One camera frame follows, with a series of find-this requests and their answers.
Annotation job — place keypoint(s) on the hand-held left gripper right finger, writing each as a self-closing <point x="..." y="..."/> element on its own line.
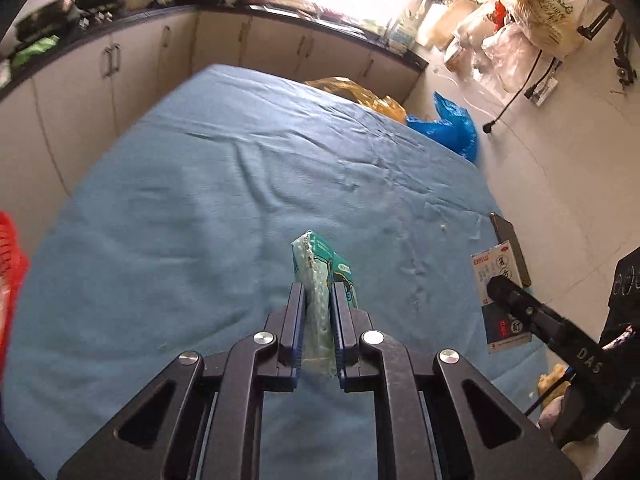
<point x="336" y="325"/>

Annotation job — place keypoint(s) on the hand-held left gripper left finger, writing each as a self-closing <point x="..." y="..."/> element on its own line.
<point x="299" y="320"/>

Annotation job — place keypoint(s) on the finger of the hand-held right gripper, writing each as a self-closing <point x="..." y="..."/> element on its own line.
<point x="530" y="307"/>

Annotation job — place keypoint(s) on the green white snack packet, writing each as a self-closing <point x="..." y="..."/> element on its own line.
<point x="315" y="270"/>

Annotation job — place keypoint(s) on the white medicine box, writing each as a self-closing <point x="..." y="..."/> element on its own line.
<point x="487" y="270"/>

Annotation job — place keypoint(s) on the red plastic basket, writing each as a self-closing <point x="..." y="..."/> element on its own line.
<point x="10" y="260"/>

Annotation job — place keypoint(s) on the yellow pink cloth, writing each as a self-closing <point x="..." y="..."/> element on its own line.
<point x="552" y="385"/>

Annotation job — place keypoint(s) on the blue tablecloth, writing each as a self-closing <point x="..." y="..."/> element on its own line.
<point x="200" y="210"/>

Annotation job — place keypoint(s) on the blue plastic bag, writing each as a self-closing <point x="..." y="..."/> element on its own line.
<point x="447" y="130"/>

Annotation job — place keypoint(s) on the yellow plastic bag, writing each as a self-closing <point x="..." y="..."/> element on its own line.
<point x="360" y="95"/>

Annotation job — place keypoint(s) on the black countertop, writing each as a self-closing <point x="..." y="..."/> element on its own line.
<point x="325" y="25"/>

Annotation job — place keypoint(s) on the clear plastic container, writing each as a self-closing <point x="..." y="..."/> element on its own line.
<point x="400" y="35"/>

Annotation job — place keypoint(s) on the printed white hanging bag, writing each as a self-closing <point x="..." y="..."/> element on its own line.
<point x="545" y="10"/>

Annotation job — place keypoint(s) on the white base cabinets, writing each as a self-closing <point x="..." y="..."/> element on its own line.
<point x="150" y="60"/>

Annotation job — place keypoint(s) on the beige hanging bag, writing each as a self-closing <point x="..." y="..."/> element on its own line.
<point x="445" y="20"/>

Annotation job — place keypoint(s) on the green cloth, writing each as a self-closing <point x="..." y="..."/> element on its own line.
<point x="32" y="50"/>

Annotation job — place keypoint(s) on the white small container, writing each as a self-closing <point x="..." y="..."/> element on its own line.
<point x="4" y="72"/>

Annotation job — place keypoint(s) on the black wok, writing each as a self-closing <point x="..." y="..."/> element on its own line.
<point x="45" y="17"/>

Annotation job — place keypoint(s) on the black wall bracket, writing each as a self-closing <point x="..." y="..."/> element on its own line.
<point x="620" y="45"/>

